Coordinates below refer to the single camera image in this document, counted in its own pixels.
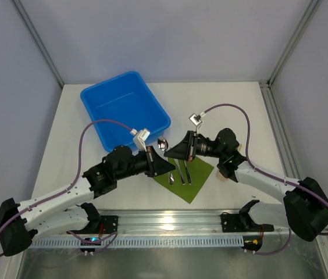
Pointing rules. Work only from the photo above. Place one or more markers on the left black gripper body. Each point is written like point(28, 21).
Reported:
point(149, 161)

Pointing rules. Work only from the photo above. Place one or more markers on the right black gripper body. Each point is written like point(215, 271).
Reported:
point(193, 147)

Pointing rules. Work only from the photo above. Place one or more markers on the silver table knife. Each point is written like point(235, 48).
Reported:
point(183, 181)

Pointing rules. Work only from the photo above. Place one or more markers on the silver spoon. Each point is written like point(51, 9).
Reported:
point(163, 146)

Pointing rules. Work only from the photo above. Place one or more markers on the green paper napkin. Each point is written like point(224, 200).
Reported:
point(199, 172)

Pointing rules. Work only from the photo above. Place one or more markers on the silver fork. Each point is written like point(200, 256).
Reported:
point(187, 173)

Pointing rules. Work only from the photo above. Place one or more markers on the beige cutlery tray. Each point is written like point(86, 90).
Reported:
point(220, 176)

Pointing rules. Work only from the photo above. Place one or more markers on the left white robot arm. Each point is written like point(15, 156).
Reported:
point(69, 208)

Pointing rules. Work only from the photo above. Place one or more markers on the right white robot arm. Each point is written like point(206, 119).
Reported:
point(302, 205)

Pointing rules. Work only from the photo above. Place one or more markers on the blue plastic bin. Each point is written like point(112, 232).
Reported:
point(127, 99)

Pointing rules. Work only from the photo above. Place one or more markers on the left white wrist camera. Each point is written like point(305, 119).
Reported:
point(139, 138)

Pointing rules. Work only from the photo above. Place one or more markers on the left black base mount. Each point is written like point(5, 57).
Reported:
point(108, 224)

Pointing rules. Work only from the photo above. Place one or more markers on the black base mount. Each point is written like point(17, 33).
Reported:
point(108, 224)
point(241, 222)

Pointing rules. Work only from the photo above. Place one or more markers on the aluminium front rail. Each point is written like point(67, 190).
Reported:
point(169, 221)

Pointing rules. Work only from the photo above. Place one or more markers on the right aluminium side rail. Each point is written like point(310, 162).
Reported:
point(286, 154)

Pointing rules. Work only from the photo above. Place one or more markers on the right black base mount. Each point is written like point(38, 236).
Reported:
point(241, 222)

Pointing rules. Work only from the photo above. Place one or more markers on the white slotted cable duct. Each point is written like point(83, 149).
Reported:
point(121, 242)

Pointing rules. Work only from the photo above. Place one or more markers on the right aluminium frame post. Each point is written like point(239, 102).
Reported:
point(294, 39)

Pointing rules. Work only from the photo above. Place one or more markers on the aluminium frame post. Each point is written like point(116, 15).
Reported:
point(30, 27)
point(294, 39)

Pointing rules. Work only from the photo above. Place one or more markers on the left aluminium frame post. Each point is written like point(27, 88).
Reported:
point(30, 27)

